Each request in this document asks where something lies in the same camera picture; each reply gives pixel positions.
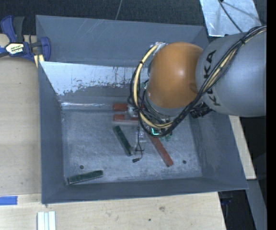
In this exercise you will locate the grey metal bin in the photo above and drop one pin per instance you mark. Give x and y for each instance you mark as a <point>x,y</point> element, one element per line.
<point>92,140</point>

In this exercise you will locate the red-brown flat block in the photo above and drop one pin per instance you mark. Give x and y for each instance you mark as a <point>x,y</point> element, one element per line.
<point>121,117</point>
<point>163,152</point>
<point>120,107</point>

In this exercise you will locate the pale wood flat board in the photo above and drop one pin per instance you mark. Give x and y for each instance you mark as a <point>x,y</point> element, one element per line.
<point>15,128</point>

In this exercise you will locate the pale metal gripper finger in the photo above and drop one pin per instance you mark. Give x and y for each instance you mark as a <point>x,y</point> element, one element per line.
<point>126,123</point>
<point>141,135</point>

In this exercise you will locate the dark green flat block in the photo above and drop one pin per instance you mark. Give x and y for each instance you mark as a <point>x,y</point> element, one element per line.
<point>85,177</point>
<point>123,140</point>

